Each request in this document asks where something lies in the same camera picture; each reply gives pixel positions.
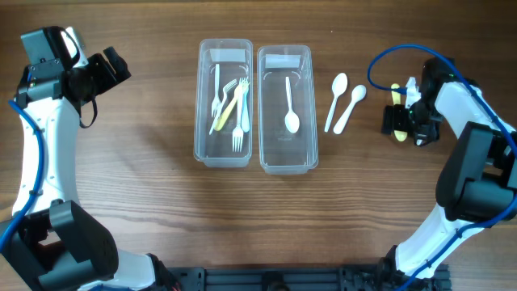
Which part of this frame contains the yellow plastic spoon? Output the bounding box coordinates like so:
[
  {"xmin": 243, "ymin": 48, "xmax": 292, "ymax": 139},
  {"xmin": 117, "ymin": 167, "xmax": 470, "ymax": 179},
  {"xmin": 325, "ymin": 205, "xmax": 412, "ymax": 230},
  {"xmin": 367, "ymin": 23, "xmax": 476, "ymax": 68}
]
[{"xmin": 391, "ymin": 83, "xmax": 408, "ymax": 142}]

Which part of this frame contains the wide white plastic spoon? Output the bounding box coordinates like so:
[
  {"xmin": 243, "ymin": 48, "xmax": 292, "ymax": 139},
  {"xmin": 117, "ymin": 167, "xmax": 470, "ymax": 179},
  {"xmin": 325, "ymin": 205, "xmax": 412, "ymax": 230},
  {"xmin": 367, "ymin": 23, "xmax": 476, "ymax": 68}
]
[{"xmin": 333, "ymin": 85, "xmax": 367, "ymax": 134}]

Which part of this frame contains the white spoon bowl down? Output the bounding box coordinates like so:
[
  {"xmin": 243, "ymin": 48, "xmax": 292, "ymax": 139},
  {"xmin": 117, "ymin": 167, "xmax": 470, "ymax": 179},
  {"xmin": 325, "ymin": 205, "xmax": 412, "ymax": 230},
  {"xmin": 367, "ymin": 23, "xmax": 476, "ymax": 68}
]
[{"xmin": 284, "ymin": 77, "xmax": 300, "ymax": 133}]

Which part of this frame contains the slanted white plastic fork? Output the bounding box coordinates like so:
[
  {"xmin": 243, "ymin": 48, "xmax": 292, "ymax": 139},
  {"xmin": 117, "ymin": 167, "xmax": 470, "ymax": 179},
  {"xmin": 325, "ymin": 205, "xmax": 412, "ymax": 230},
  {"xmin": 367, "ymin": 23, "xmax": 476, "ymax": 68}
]
[{"xmin": 212, "ymin": 63, "xmax": 221, "ymax": 118}]

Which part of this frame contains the yellow plastic fork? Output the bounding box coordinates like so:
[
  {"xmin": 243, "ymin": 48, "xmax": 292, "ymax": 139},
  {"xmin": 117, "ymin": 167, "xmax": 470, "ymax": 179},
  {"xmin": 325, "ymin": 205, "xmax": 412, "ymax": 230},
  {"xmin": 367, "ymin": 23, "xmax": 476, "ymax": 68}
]
[{"xmin": 215, "ymin": 82, "xmax": 249, "ymax": 132}]

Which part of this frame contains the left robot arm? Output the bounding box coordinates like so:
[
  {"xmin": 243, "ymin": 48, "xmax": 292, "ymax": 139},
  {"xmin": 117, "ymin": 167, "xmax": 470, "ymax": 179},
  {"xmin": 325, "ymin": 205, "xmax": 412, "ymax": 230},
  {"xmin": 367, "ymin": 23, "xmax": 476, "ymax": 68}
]
[{"xmin": 1, "ymin": 26, "xmax": 182, "ymax": 290}]

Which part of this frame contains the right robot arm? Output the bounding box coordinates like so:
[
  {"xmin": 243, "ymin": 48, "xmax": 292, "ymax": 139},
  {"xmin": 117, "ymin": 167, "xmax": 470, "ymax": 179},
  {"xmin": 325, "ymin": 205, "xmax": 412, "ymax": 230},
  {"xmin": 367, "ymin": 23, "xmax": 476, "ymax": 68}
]
[{"xmin": 376, "ymin": 57, "xmax": 516, "ymax": 289}]

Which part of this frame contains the left clear plastic container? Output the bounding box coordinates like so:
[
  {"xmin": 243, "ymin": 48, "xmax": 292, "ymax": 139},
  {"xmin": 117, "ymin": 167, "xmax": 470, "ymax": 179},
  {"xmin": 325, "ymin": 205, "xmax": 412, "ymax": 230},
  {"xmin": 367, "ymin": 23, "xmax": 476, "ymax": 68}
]
[{"xmin": 194, "ymin": 39, "xmax": 253, "ymax": 167}]

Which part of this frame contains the clear plastic container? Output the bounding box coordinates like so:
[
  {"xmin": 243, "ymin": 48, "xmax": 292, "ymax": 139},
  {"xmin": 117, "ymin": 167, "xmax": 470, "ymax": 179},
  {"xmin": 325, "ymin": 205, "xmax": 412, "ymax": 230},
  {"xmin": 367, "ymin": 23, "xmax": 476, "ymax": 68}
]
[
  {"xmin": 194, "ymin": 39, "xmax": 253, "ymax": 167},
  {"xmin": 257, "ymin": 44, "xmax": 318, "ymax": 175}
]

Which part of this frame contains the right clear plastic container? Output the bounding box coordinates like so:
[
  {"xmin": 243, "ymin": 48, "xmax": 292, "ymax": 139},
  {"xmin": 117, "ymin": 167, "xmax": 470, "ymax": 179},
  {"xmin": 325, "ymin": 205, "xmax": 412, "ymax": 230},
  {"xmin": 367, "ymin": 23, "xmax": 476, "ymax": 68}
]
[{"xmin": 257, "ymin": 44, "xmax": 318, "ymax": 175}]

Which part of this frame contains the cream plastic spoon leftmost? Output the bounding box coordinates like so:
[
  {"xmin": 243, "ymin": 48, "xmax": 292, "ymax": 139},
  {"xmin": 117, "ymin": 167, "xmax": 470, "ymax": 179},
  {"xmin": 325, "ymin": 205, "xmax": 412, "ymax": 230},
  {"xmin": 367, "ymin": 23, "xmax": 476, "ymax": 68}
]
[{"xmin": 324, "ymin": 73, "xmax": 348, "ymax": 133}]

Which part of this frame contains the left blue cable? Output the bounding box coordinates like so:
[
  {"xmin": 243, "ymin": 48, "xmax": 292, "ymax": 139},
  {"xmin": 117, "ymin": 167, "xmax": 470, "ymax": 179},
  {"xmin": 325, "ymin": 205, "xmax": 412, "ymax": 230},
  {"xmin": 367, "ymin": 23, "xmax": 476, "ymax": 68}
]
[{"xmin": 0, "ymin": 70, "xmax": 46, "ymax": 254}]

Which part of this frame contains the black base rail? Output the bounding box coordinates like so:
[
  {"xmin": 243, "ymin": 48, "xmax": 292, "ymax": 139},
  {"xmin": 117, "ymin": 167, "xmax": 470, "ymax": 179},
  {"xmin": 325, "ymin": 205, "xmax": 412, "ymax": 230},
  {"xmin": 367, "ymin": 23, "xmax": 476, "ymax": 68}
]
[{"xmin": 169, "ymin": 264, "xmax": 409, "ymax": 291}]

